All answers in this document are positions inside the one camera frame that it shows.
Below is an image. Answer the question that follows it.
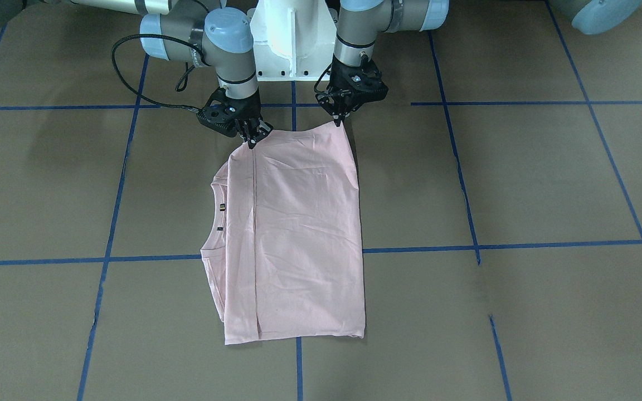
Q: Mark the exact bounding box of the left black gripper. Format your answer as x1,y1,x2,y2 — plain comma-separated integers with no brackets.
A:
314,56,389,127

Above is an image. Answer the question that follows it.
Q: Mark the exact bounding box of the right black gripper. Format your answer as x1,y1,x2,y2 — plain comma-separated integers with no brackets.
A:
197,88,274,149

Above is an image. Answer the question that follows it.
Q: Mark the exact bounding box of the pink Snoopy t-shirt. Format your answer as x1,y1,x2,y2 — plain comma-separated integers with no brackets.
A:
201,122,366,345

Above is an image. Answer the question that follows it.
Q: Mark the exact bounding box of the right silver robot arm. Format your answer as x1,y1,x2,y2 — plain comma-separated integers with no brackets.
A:
82,1,273,148

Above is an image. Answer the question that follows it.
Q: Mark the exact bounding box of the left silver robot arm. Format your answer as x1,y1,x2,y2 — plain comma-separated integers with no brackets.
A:
314,1,640,125

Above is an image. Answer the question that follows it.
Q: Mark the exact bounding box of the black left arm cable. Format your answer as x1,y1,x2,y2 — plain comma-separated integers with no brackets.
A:
313,61,335,104

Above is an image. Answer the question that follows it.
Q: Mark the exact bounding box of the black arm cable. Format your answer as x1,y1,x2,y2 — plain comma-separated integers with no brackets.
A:
313,61,335,104
111,33,210,115

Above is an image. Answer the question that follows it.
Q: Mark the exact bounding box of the white metal mount base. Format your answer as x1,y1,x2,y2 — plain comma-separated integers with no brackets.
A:
246,1,337,82

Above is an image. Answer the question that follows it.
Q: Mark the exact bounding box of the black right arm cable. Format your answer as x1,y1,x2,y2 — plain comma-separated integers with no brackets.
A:
111,33,210,115

